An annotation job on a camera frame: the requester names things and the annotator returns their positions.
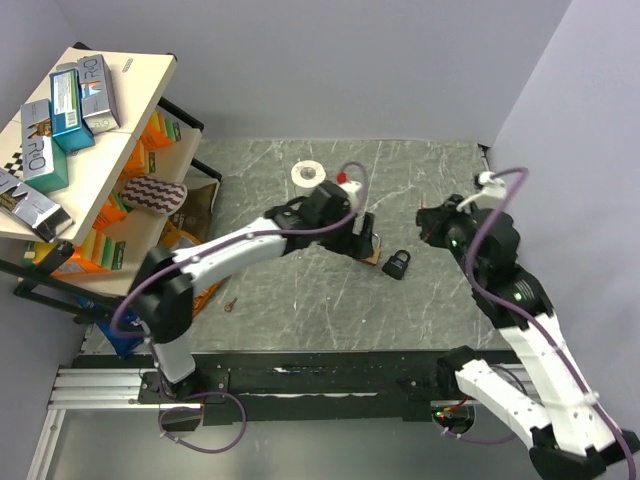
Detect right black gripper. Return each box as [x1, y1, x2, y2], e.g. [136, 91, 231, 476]
[418, 193, 485, 284]

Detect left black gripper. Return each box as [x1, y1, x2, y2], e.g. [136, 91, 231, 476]
[316, 206, 374, 260]

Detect brass padlock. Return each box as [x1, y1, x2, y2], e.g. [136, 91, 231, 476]
[362, 233, 381, 266]

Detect black padlock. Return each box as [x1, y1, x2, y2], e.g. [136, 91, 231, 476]
[382, 249, 411, 280]

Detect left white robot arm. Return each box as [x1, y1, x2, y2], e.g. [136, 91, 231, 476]
[128, 181, 375, 402]

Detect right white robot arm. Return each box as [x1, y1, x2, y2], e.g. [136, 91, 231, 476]
[416, 195, 639, 479]

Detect small brass key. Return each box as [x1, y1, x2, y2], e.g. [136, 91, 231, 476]
[224, 298, 238, 313]

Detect white tape roll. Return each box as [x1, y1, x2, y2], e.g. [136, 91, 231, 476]
[291, 160, 326, 189]

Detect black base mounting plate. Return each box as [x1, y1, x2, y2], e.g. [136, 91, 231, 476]
[138, 350, 463, 426]

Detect brown snack bag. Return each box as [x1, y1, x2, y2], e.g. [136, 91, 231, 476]
[169, 177, 220, 243]

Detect orange snack bag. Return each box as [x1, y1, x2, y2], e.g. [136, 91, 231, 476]
[158, 220, 223, 317]

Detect blue snack bag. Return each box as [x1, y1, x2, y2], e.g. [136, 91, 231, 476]
[97, 308, 143, 359]

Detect orange sponge pack stack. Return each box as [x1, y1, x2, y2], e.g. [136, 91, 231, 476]
[23, 111, 181, 277]

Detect beige black shelf rack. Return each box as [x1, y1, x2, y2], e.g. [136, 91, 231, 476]
[1, 52, 222, 325]

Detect silver RIO box upright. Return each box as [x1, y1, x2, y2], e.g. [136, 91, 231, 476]
[77, 54, 120, 135]

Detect blue teal carton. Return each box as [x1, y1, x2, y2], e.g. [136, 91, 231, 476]
[49, 68, 95, 153]

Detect silver crumpled box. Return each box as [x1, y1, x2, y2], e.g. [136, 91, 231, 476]
[1, 169, 74, 243]

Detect silver teal RIO box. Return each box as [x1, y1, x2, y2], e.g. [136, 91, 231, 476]
[20, 99, 69, 194]

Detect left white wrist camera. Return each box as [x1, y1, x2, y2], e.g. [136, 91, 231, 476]
[336, 171, 363, 210]

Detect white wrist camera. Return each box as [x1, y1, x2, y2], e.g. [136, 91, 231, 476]
[336, 171, 363, 210]
[456, 171, 507, 212]

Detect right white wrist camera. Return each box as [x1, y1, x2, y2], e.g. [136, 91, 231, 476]
[456, 171, 507, 212]

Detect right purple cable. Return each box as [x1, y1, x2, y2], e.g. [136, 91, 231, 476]
[462, 167, 636, 466]

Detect purple cable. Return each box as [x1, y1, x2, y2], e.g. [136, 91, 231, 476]
[462, 167, 636, 466]
[110, 160, 370, 341]

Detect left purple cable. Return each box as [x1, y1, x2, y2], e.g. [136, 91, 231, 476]
[110, 160, 370, 341]

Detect aluminium rail frame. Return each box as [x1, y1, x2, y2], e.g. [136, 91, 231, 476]
[28, 363, 446, 479]

